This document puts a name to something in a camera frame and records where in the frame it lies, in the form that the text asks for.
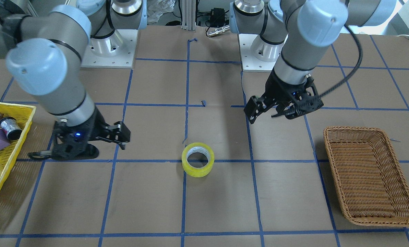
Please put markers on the yellow tape roll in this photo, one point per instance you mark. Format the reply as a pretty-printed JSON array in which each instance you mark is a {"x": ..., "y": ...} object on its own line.
[{"x": 197, "y": 159}]

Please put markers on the aluminium frame post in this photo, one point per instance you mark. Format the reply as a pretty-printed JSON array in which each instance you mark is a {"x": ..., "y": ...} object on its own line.
[{"x": 188, "y": 14}]

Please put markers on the yellow plastic basket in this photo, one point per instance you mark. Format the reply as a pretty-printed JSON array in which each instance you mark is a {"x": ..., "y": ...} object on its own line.
[{"x": 24, "y": 116}]

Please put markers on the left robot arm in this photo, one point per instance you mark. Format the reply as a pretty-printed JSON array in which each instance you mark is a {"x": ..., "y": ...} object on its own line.
[{"x": 303, "y": 30}]

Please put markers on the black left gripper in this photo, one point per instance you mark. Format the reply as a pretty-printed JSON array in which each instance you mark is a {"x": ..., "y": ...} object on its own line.
[{"x": 280, "y": 87}]

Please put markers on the small dark can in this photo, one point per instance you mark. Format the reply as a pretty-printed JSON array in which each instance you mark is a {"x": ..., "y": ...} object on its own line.
[{"x": 11, "y": 128}]

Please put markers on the brown wicker basket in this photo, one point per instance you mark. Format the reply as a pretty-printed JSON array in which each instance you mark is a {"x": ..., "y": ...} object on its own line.
[{"x": 370, "y": 185}]

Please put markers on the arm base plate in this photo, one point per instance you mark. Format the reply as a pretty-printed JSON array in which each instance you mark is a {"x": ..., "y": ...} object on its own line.
[
  {"x": 249, "y": 62},
  {"x": 115, "y": 51}
]

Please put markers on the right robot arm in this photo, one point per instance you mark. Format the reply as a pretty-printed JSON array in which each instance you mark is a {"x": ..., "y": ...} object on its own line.
[{"x": 44, "y": 54}]

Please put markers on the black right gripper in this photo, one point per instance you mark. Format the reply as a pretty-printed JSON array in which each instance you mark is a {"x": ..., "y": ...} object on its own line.
[{"x": 95, "y": 126}]

